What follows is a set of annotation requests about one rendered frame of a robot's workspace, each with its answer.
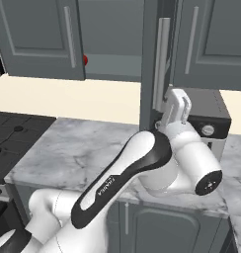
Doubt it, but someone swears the black hob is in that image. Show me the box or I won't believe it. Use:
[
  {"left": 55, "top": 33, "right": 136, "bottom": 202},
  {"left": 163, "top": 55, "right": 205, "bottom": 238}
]
[{"left": 0, "top": 111, "right": 57, "bottom": 186}]

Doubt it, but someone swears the open grey cabinet interior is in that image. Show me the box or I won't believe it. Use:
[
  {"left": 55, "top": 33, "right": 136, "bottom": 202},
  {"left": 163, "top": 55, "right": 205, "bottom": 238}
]
[{"left": 76, "top": 0, "right": 143, "bottom": 83}]

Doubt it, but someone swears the small grey cabinet handle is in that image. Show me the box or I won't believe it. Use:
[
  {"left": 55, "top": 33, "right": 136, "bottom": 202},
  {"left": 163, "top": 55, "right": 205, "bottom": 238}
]
[{"left": 123, "top": 202, "right": 130, "bottom": 235}]

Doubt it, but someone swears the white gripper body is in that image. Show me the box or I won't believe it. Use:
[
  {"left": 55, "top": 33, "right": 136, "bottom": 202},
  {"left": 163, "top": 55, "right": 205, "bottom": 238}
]
[{"left": 160, "top": 87, "right": 193, "bottom": 129}]

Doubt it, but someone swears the grey upper cabinet door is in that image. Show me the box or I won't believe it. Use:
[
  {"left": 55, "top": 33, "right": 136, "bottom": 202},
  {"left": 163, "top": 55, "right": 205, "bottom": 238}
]
[
  {"left": 171, "top": 0, "right": 241, "bottom": 92},
  {"left": 0, "top": 0, "right": 86, "bottom": 81}
]

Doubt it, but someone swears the grey cabinet door, long handle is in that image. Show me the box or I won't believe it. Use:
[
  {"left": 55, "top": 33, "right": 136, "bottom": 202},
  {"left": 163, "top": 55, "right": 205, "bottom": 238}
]
[{"left": 139, "top": 0, "right": 177, "bottom": 132}]

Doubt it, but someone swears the long pale grey door handle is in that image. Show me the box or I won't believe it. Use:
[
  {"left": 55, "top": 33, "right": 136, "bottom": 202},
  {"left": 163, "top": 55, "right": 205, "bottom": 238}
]
[{"left": 152, "top": 17, "right": 172, "bottom": 112}]

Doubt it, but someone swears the grey lower cabinet door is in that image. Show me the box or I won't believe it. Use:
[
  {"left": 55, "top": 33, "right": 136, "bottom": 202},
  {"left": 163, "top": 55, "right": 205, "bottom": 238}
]
[{"left": 118, "top": 200, "right": 231, "bottom": 253}]

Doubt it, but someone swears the black and silver countertop appliance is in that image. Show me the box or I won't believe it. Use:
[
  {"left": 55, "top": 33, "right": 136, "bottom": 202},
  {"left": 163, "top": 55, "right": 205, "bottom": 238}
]
[{"left": 154, "top": 86, "right": 233, "bottom": 163}]

